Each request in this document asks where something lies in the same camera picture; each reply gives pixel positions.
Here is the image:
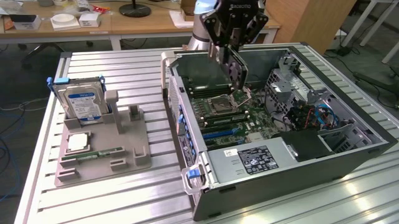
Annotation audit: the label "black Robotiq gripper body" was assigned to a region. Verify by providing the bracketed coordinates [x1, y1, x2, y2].
[217, 0, 262, 30]

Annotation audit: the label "black graphics card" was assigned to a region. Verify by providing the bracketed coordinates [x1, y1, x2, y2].
[209, 43, 250, 91]

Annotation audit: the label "blue expansion slot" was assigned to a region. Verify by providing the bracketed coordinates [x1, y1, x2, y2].
[202, 129, 237, 140]

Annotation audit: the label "white paper stack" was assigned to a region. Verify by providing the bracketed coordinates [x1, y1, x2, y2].
[170, 9, 197, 28]

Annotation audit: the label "brown cardboard box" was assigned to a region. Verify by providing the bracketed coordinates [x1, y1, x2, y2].
[181, 0, 198, 21]

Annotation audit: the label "wooden cabinet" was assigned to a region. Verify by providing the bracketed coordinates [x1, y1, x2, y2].
[274, 0, 358, 54]

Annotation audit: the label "black round lamp base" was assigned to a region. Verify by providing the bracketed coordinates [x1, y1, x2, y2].
[119, 0, 153, 18]

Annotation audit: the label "metal disk bay cage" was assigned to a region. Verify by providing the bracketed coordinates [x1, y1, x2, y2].
[265, 69, 313, 117]

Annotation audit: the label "metal socket cover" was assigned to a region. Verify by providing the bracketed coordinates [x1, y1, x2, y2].
[229, 86, 254, 108]

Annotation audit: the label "CPU socket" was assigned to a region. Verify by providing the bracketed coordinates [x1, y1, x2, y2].
[209, 94, 234, 115]

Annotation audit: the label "black RAM stick with label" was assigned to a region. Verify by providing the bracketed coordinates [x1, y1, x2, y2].
[205, 113, 249, 128]

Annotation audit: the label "small white labelled box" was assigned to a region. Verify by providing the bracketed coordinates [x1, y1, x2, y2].
[78, 13, 103, 28]

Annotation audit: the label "white round part on box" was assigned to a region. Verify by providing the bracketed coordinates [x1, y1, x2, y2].
[50, 13, 82, 31]

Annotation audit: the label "hard disk in blue caddy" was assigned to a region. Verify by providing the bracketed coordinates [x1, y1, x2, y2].
[47, 74, 109, 126]

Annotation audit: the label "wooden desk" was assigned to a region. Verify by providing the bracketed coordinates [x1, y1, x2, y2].
[0, 0, 282, 51]

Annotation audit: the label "grey power supply unit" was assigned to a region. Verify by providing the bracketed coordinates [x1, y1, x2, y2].
[207, 137, 301, 184]

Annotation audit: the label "white box with black top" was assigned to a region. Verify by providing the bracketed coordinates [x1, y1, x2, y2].
[10, 14, 42, 30]

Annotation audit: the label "green RAM stick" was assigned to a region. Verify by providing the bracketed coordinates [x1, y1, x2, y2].
[62, 147, 126, 161]

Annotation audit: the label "silver CPU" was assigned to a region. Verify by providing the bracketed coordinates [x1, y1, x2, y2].
[67, 134, 91, 151]

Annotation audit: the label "black open PC case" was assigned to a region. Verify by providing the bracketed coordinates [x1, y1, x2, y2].
[161, 44, 399, 222]

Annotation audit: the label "grey parts rack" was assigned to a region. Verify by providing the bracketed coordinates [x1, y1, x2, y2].
[55, 90, 154, 187]

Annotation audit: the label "white table frame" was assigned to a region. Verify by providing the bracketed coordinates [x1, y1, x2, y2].
[342, 0, 399, 63]

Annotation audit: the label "red wire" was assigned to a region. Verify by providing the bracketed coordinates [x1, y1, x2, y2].
[305, 108, 315, 128]

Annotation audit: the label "blue wire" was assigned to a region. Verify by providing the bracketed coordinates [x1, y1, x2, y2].
[314, 105, 339, 129]

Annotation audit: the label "blue floor cables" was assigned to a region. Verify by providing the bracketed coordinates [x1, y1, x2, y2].
[0, 109, 25, 201]

